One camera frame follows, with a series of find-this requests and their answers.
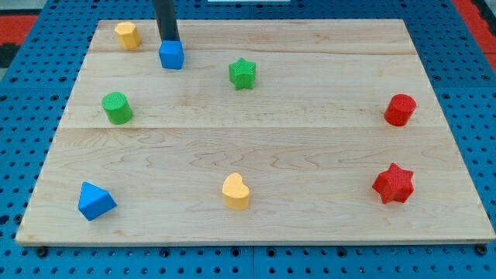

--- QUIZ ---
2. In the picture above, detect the green star block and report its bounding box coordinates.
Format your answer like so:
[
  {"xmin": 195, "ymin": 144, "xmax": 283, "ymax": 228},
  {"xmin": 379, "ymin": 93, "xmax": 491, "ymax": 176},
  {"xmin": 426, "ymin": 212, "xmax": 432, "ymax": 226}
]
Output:
[{"xmin": 228, "ymin": 57, "xmax": 257, "ymax": 90}]

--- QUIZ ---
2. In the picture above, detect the red star block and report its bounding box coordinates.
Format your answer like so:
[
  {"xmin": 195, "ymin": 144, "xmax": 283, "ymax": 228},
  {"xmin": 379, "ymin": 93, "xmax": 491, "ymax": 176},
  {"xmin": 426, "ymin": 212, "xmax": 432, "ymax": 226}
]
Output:
[{"xmin": 372, "ymin": 163, "xmax": 415, "ymax": 204}]

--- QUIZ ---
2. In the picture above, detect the light wooden board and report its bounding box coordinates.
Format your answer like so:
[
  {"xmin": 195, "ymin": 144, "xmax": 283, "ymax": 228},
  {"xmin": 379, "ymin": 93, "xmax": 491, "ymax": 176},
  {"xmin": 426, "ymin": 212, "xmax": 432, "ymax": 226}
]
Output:
[{"xmin": 16, "ymin": 19, "xmax": 495, "ymax": 246}]

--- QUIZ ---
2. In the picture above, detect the yellow heart block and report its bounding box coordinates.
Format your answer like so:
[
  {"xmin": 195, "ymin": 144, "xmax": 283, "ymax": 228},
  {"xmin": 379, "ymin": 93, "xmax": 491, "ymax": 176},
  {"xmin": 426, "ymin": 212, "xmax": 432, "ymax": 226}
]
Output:
[{"xmin": 222, "ymin": 173, "xmax": 250, "ymax": 210}]

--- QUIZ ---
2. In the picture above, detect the blue cube block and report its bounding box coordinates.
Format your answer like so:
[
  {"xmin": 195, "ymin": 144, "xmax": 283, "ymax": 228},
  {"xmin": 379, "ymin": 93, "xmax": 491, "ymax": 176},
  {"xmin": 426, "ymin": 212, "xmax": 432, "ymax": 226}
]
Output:
[{"xmin": 159, "ymin": 40, "xmax": 184, "ymax": 70}]

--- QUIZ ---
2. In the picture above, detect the green cylinder block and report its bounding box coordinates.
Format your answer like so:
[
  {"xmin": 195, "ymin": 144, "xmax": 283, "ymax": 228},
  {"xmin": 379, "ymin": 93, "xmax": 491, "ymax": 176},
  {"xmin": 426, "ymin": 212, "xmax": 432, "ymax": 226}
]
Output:
[{"xmin": 102, "ymin": 91, "xmax": 133, "ymax": 125}]

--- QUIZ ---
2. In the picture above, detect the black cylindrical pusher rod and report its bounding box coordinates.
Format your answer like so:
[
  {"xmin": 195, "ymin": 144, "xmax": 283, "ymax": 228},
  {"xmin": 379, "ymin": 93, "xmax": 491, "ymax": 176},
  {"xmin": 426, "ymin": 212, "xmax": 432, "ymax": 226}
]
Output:
[{"xmin": 152, "ymin": 0, "xmax": 181, "ymax": 41}]

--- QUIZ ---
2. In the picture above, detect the red cylinder block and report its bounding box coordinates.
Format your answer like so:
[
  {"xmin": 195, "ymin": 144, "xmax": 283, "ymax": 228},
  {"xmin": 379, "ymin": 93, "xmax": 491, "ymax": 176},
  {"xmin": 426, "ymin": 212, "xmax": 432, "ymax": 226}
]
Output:
[{"xmin": 384, "ymin": 94, "xmax": 417, "ymax": 126}]

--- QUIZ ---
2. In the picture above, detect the yellow hexagon block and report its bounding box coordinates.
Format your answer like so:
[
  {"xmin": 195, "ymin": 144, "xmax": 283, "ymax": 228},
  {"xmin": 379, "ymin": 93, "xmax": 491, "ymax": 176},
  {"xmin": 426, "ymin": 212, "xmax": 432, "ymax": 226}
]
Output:
[{"xmin": 114, "ymin": 22, "xmax": 141, "ymax": 50}]

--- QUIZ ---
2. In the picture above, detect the blue triangle block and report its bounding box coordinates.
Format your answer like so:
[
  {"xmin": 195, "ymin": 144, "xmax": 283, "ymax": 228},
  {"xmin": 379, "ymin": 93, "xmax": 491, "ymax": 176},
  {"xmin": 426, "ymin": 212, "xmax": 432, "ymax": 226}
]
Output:
[{"xmin": 77, "ymin": 181, "xmax": 117, "ymax": 221}]

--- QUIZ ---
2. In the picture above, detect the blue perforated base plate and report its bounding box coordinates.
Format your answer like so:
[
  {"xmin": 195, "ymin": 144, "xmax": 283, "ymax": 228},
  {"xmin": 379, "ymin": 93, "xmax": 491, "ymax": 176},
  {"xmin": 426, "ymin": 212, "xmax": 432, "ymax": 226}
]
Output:
[{"xmin": 1, "ymin": 0, "xmax": 495, "ymax": 278}]

